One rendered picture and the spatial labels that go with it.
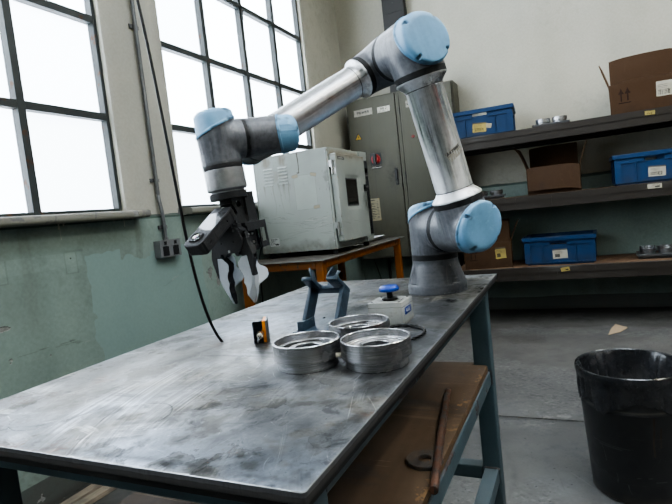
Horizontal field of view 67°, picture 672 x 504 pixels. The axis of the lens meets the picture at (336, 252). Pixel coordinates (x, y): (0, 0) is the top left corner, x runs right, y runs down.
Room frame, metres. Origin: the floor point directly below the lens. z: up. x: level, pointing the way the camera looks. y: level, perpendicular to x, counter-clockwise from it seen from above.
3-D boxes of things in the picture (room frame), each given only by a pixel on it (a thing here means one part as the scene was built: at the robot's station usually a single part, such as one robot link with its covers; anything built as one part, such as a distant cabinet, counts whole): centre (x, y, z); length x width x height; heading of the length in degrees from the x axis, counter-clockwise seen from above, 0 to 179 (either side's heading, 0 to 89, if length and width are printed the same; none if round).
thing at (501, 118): (4.27, -1.31, 1.61); 0.52 x 0.38 x 0.22; 68
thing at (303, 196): (3.46, 0.07, 1.10); 0.62 x 0.61 x 0.65; 155
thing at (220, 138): (0.98, 0.20, 1.19); 0.09 x 0.08 x 0.11; 113
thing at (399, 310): (1.02, -0.10, 0.82); 0.08 x 0.07 x 0.05; 155
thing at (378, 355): (0.75, -0.04, 0.82); 0.10 x 0.10 x 0.04
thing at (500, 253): (4.26, -1.28, 0.64); 0.49 x 0.40 x 0.37; 70
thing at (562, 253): (4.05, -1.78, 0.56); 0.52 x 0.38 x 0.22; 62
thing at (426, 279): (1.32, -0.25, 0.85); 0.15 x 0.15 x 0.10
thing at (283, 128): (1.03, 0.11, 1.19); 0.11 x 0.11 x 0.08; 23
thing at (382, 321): (0.87, -0.03, 0.82); 0.10 x 0.10 x 0.04
